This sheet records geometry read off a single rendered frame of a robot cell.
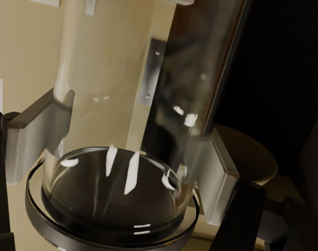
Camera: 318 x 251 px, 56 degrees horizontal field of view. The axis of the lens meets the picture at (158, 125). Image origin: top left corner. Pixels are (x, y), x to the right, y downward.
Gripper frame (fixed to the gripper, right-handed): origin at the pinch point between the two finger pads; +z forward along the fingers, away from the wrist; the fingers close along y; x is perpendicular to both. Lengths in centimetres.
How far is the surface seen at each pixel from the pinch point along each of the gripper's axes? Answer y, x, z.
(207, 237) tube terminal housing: 13.8, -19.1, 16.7
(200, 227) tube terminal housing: 12.2, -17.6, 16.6
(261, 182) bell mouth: 18.5, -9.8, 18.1
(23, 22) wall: -30, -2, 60
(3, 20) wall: -34, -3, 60
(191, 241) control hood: 11.4, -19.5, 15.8
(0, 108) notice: -34, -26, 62
